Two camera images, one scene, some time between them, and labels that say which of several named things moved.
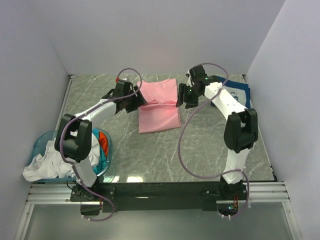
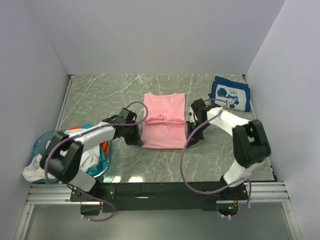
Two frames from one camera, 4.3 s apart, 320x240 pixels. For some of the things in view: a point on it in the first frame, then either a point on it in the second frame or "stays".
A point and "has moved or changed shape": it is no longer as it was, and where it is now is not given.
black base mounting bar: [150, 197] stays
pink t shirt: [160, 112] has moved or changed shape
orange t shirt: [103, 141] stays
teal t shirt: [104, 159] stays
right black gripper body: [190, 96] to [201, 129]
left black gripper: [139, 101] to [136, 140]
